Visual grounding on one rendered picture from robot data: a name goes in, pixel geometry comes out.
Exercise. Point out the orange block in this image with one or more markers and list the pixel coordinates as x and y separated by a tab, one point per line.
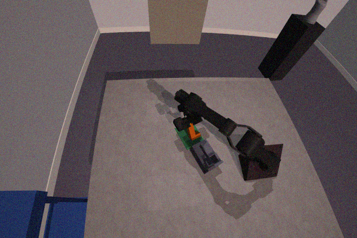
192	134

